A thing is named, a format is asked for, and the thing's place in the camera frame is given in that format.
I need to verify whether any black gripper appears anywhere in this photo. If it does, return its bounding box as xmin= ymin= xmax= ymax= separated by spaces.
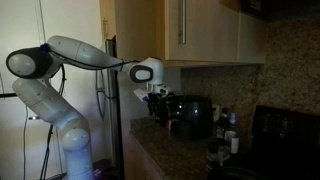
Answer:
xmin=147 ymin=93 xmax=170 ymax=126

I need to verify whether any black air fryer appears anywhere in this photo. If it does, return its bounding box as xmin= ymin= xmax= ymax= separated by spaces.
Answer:
xmin=168 ymin=95 xmax=213 ymax=141

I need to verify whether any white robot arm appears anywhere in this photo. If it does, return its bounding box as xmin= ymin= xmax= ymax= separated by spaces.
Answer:
xmin=6 ymin=35 xmax=171 ymax=180

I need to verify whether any stainless steel refrigerator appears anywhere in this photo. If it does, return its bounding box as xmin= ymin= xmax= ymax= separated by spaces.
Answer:
xmin=95 ymin=35 xmax=125 ymax=180

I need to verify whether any wooden lower cabinet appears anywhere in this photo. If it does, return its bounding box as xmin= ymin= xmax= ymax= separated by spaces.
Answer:
xmin=124 ymin=134 xmax=162 ymax=180

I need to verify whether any wooden cabinet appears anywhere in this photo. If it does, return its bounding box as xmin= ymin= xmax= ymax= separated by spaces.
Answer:
xmin=124 ymin=134 xmax=162 ymax=180
xmin=99 ymin=0 xmax=267 ymax=67

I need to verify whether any dark spice jar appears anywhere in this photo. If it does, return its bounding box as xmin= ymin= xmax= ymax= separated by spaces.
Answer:
xmin=206 ymin=142 xmax=222 ymax=168

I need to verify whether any wooden upper cabinet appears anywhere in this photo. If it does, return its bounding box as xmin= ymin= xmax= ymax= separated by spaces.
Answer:
xmin=99 ymin=0 xmax=267 ymax=67

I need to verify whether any black stove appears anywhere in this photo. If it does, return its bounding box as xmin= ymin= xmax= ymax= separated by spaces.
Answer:
xmin=238 ymin=106 xmax=320 ymax=180

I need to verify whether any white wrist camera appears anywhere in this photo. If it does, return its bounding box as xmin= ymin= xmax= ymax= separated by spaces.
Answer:
xmin=134 ymin=85 xmax=171 ymax=102

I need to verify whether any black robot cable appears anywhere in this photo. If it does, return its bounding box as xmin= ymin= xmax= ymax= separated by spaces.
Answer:
xmin=39 ymin=43 xmax=141 ymax=98

